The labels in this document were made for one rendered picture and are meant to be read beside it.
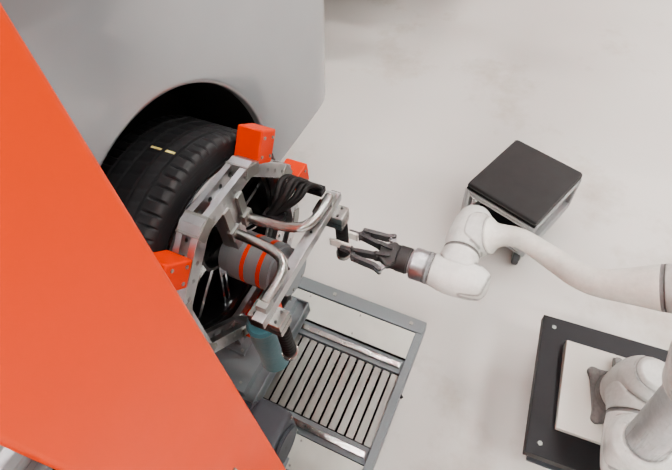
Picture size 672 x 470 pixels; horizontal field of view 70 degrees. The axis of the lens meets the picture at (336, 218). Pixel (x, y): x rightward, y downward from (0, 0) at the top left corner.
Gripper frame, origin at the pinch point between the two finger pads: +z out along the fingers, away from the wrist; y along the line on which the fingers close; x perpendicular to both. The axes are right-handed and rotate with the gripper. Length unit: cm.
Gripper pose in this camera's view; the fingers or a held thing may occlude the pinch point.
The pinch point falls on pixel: (343, 239)
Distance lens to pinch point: 139.6
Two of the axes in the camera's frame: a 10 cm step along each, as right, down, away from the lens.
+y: 4.2, -7.2, 5.5
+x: -0.6, -6.3, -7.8
